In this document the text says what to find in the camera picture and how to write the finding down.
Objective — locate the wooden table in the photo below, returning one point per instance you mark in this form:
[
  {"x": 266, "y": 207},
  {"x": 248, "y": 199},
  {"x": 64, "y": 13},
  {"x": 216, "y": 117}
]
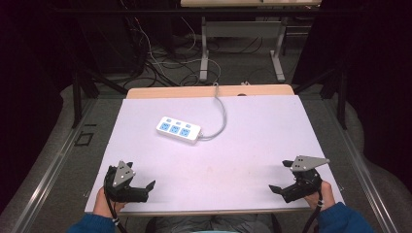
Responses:
[{"x": 181, "y": 91}]

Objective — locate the person's right hand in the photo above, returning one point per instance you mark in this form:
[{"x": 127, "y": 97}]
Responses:
[{"x": 324, "y": 197}]

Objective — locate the white power strip blue sockets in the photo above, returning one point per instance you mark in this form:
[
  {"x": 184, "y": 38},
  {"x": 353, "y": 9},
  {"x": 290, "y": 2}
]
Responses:
[{"x": 178, "y": 129}]

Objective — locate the metal floor rail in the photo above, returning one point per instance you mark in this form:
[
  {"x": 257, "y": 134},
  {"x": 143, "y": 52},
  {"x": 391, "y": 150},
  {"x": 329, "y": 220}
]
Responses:
[
  {"x": 48, "y": 174},
  {"x": 359, "y": 168}
]

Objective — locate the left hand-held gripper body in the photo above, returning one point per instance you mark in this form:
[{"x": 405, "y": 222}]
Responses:
[{"x": 121, "y": 191}]

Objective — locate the black metal stand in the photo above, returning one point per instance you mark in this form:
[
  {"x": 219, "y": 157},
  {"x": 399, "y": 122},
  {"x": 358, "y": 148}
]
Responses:
[
  {"x": 81, "y": 90},
  {"x": 340, "y": 93}
]

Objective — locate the desk with grey metal legs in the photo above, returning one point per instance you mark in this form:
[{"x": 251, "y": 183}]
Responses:
[{"x": 243, "y": 29}]

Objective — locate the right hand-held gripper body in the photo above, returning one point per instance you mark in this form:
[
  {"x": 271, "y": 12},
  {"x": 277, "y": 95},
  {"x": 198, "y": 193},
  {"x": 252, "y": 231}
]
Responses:
[{"x": 302, "y": 184}]

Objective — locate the person's left hand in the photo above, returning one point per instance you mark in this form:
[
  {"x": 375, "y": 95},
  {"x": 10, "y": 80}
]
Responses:
[{"x": 103, "y": 203}]

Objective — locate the white table cover sheet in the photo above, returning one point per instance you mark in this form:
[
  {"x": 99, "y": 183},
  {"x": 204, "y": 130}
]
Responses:
[{"x": 226, "y": 168}]

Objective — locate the person's lap grey trousers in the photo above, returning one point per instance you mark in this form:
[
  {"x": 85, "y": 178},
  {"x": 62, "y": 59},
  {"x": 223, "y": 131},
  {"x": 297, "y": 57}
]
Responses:
[{"x": 210, "y": 224}]

